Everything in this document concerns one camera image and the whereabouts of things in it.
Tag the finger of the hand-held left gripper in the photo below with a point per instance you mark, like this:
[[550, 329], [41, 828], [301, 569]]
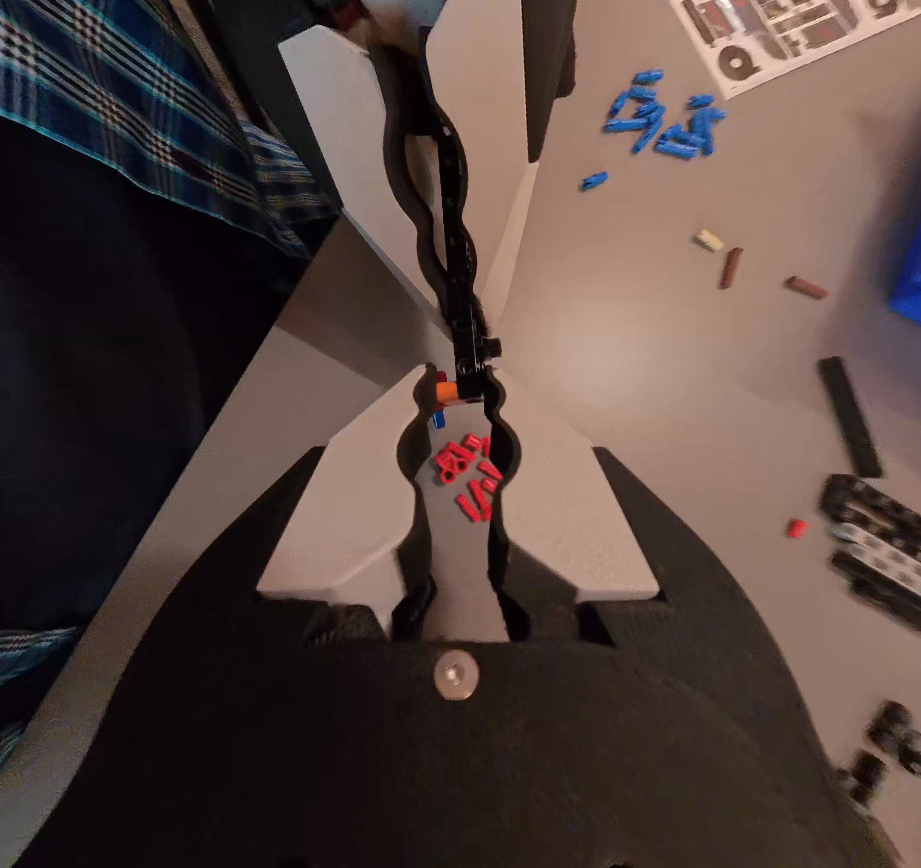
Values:
[[345, 127], [496, 91]]

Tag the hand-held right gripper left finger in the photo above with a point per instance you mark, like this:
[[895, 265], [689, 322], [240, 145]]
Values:
[[338, 530]]

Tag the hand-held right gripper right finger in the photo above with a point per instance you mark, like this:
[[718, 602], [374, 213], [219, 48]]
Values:
[[575, 523]]

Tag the black lego beam assembly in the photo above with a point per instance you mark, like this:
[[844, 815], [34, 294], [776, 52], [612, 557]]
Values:
[[453, 249]]

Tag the pile of red lego bushes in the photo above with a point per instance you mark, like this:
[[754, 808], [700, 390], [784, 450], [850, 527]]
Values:
[[468, 472]]

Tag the single blue lego pin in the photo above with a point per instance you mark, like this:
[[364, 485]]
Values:
[[593, 180]]

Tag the pile of blue lego pins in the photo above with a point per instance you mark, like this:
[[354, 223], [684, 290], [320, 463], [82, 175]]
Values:
[[647, 116]]

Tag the single red lego bush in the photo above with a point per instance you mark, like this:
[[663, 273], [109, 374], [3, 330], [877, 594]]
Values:
[[797, 528]]

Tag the lego sticker sheet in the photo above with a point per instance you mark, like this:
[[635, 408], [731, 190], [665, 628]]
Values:
[[777, 12]]

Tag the tan lego pin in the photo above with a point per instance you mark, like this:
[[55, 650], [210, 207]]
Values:
[[709, 240]]

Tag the long black lego beam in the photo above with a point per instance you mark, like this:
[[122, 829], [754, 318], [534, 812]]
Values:
[[849, 415]]

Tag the brown lego axle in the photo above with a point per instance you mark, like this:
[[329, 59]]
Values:
[[806, 287], [732, 269]]

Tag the light grey lego liftarm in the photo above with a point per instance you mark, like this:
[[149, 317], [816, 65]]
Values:
[[881, 548]]

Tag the pile of black lego pins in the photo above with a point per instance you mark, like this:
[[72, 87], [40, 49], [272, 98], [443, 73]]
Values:
[[889, 731]]

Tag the person in plaid shirt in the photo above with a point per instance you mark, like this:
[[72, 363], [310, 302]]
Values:
[[108, 55]]

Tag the blue plastic bin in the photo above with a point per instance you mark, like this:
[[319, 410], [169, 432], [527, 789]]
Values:
[[908, 271]]

